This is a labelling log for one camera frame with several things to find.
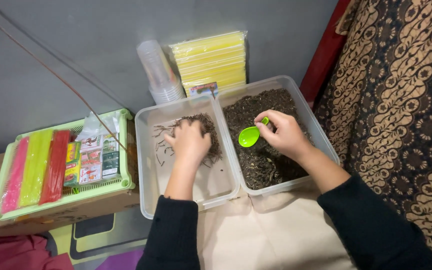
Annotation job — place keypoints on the person's right hand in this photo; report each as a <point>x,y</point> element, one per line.
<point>288,135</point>

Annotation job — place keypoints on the person's left hand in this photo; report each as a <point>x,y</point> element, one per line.
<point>189,144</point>

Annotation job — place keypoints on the green plastic scoop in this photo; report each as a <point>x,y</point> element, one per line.
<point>251,135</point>

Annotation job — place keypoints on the clear plastic container with tea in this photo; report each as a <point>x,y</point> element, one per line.
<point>276,138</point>

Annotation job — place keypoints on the clear plastic container with twigs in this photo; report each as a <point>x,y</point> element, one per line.
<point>186,157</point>

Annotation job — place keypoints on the pile of brown tea twigs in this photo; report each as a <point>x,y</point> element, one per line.
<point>210,131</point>

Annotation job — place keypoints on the heap of dark tea leaves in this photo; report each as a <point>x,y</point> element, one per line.
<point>264,165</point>

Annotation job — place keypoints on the stack of clear plastic cups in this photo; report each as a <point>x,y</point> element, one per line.
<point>159,73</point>

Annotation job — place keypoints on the pack of yellow straws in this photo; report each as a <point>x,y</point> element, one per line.
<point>212,62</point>

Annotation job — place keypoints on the clear crumpled plastic bag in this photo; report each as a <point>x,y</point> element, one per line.
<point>96,125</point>

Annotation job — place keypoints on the beige cloth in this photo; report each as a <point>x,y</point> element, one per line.
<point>272,232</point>

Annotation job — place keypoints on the group of small tea packets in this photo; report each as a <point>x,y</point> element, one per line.
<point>92,159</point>

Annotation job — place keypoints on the brown batik patterned fabric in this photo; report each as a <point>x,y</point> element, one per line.
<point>399,112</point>

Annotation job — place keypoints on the light green plastic basket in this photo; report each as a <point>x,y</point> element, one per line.
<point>66,165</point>

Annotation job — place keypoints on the yellow and black patterned mat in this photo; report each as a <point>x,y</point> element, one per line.
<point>99,234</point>

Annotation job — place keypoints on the pack of red straws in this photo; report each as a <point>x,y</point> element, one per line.
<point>55,167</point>

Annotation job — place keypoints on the brown cardboard box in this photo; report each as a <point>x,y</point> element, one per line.
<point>58,213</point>

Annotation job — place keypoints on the pack of lime green straws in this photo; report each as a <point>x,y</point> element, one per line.
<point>35,168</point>

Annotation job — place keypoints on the pack of pink straws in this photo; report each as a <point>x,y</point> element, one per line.
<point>14,176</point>

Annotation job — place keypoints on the dark red cloth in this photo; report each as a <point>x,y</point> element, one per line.
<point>17,253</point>

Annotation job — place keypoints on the dark red wooden frame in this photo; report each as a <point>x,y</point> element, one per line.
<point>323,56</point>

